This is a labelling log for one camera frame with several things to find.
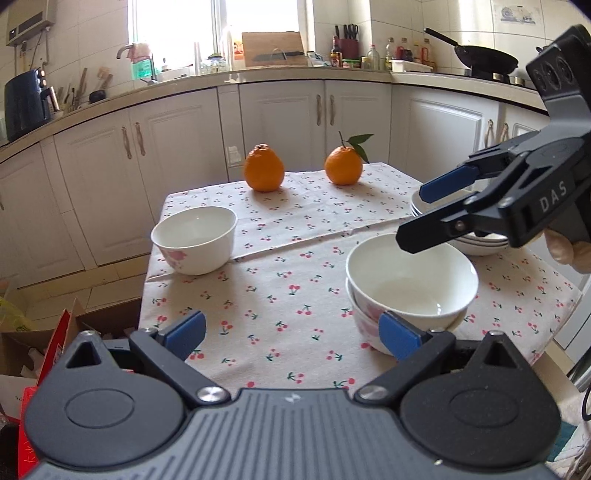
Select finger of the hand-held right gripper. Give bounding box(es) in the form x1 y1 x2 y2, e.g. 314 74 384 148
419 130 552 205
395 152 548 254

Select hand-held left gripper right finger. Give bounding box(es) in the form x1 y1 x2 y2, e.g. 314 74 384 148
353 310 515 409

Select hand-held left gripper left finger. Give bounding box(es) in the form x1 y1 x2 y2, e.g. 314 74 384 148
65 309 232 409

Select white floral bowl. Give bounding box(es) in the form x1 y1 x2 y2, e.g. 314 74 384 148
347 277 472 356
151 206 238 276
345 233 479 330

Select person's right hand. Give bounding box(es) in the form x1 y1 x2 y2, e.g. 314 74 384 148
546 228 591 278

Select brown cardboard box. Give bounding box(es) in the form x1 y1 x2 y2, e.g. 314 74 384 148
75 296 144 343

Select orange with green leaf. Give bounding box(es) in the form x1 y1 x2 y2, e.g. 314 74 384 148
324 131 375 186

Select gas stove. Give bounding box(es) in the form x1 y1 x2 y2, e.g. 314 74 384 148
464 69 539 89

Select cherry-print tablecloth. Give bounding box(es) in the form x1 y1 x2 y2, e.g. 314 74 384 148
139 161 583 393

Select white tray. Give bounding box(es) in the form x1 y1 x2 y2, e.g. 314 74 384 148
390 59 435 73

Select black wok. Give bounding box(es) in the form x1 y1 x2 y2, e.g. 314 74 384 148
424 28 520 77

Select red carton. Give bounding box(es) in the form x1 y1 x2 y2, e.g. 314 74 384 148
17 308 78 462

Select red knife block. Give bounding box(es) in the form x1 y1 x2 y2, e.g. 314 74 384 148
332 23 361 61

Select yellow-green plastic bag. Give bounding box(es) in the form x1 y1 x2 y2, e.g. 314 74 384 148
0 295 29 334

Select knobbly orange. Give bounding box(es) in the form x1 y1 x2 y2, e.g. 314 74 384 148
245 143 284 193

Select white kitchen cabinets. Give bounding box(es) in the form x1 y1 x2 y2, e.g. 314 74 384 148
0 78 591 352

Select stone kitchen countertop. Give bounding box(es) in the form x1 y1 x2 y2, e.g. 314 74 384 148
0 65 555 160

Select wooden cutting board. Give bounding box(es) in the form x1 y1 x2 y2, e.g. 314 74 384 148
241 31 305 68

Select dark blue air fryer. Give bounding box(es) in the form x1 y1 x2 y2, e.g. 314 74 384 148
4 68 54 141

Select chrome faucet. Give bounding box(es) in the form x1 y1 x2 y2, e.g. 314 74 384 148
115 44 160 85

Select kitchen window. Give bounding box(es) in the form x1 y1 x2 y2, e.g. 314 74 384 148
129 0 315 70

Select thin black cable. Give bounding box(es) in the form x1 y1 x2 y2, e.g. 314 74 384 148
578 368 591 422

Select wall water heater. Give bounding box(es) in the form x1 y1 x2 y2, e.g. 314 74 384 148
6 0 57 47

